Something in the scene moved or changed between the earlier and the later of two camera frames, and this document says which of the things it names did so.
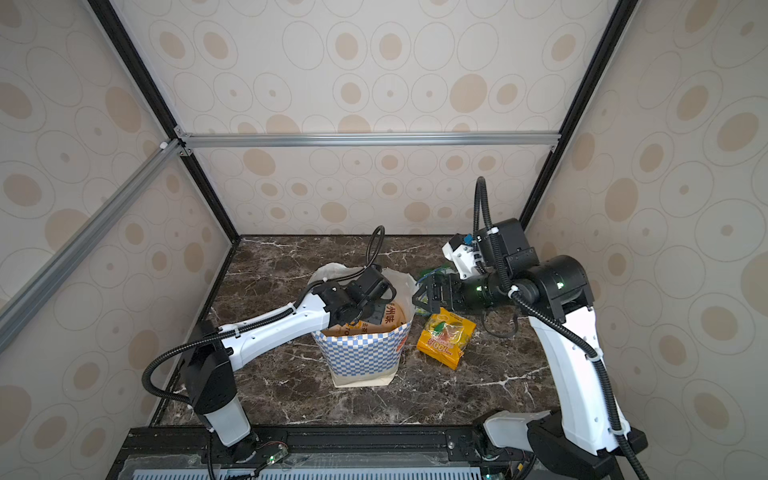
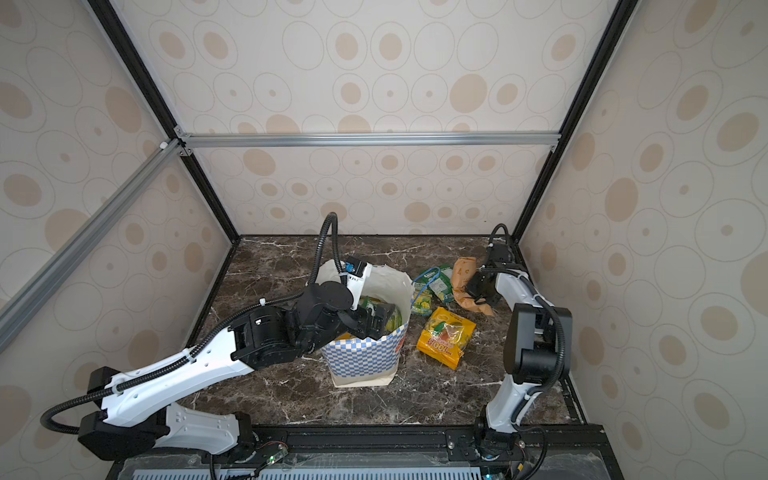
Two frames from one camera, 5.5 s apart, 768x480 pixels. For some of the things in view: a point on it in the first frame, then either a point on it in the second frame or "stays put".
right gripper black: x=447 y=282 to x=474 y=289
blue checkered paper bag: x=373 y=359 stays put
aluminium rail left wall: x=29 y=299 stays put
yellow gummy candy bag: x=445 y=336 stays put
